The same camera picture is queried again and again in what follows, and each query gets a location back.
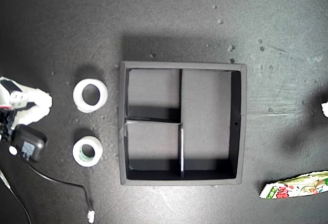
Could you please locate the green printed snack bar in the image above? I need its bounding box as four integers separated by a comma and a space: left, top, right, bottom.
258, 170, 328, 200

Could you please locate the black camera cable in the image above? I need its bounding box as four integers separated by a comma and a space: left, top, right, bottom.
24, 154, 96, 222

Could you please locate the large white tape roll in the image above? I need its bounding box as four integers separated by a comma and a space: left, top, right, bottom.
72, 78, 108, 113

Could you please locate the white tape roll green core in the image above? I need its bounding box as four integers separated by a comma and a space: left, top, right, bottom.
72, 135, 104, 168

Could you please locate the black tray with wells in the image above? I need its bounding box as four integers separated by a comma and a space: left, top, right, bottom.
118, 60, 248, 186

